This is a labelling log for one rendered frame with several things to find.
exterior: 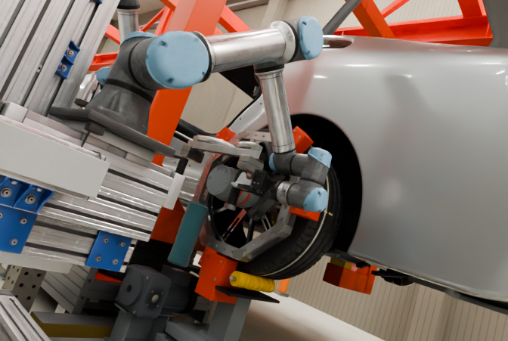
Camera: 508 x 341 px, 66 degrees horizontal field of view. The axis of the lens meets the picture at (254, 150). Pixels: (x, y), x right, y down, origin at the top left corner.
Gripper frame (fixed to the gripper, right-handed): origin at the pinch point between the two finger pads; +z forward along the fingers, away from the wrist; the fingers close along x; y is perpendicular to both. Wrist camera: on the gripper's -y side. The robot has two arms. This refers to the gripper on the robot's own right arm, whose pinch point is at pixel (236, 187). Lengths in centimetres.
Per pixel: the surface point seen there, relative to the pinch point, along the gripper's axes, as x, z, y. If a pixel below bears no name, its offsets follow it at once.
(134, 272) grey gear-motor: -5, 45, -45
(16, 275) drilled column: 29, 71, -59
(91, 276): 0, 66, -54
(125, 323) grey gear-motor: -11, 45, -66
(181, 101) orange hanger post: -3, 56, 34
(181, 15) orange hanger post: 10, 63, 73
